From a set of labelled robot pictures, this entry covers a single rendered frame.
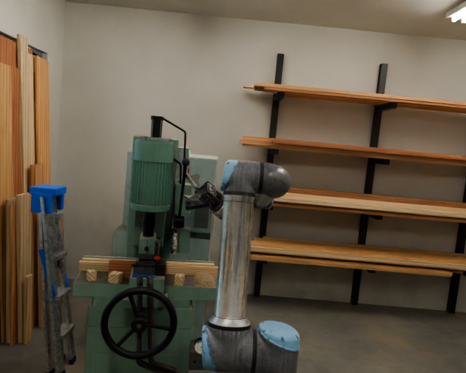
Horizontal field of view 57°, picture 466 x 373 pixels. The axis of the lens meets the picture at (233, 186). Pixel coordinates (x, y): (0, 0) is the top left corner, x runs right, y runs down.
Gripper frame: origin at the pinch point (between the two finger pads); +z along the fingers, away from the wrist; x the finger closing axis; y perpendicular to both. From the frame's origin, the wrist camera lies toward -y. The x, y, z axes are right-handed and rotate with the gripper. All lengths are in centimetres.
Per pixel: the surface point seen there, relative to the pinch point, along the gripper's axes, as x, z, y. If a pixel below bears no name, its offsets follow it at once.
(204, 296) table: 35.6, -30.6, -16.5
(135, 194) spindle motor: 3.0, 11.7, -16.9
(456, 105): -165, -203, 124
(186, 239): 0.1, -27.5, -25.3
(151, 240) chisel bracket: 14.1, -5.3, -24.7
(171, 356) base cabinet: 52, -36, -41
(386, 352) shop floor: -9, -243, -19
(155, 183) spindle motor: 1.3, 9.2, -7.1
